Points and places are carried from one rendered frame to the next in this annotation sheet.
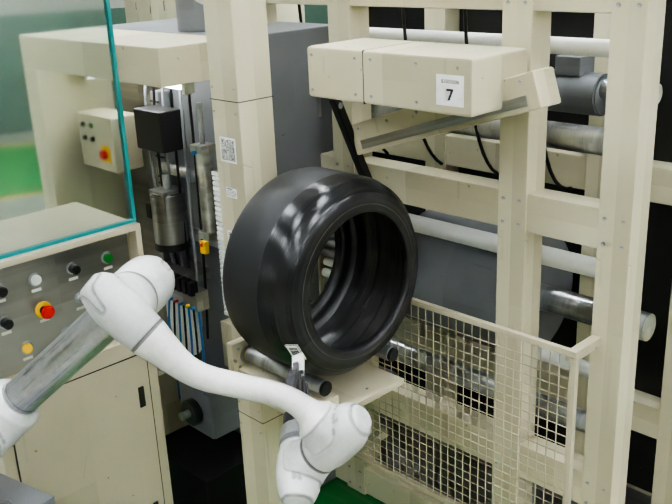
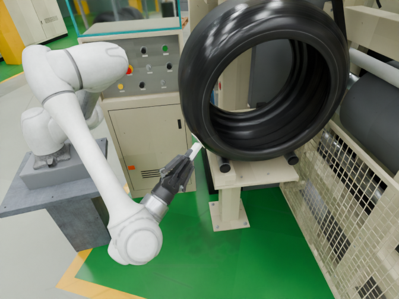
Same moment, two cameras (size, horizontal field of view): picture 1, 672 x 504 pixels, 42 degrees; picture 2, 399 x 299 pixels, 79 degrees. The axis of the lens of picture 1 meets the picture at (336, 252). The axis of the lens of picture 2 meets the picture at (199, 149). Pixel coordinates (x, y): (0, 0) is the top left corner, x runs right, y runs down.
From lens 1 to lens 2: 1.69 m
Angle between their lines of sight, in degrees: 39
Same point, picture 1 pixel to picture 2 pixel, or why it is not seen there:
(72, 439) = (142, 133)
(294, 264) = (197, 74)
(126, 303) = (34, 72)
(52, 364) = not seen: hidden behind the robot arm
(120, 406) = (167, 125)
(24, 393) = not seen: hidden behind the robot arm
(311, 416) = (111, 217)
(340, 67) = not seen: outside the picture
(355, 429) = (126, 255)
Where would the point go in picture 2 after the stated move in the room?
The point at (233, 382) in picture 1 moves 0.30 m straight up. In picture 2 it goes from (84, 158) to (32, 44)
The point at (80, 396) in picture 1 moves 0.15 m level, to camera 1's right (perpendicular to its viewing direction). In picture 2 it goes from (145, 115) to (162, 122)
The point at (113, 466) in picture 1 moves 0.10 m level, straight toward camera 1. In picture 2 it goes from (164, 149) to (157, 158)
